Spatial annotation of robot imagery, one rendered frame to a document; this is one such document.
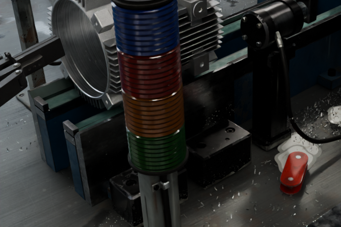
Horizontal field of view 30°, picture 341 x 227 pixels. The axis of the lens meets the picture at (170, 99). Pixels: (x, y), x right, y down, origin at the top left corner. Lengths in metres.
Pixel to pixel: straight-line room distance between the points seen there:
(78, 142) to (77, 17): 0.21
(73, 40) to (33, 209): 0.27
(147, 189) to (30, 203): 0.35
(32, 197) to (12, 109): 0.27
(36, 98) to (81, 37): 0.12
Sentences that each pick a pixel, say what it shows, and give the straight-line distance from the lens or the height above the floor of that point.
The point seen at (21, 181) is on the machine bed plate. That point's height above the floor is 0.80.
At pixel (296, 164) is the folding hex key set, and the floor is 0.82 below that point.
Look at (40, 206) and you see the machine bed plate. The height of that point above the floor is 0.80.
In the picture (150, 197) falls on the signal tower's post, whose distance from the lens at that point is 0.69.
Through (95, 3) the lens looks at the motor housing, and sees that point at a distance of 0.88.
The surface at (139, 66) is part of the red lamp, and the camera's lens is 0.58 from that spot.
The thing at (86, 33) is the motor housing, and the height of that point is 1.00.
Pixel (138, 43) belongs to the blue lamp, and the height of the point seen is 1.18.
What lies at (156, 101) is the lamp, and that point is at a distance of 0.60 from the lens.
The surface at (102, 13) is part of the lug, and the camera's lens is 0.86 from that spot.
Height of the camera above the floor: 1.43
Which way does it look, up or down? 32 degrees down
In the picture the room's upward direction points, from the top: 4 degrees counter-clockwise
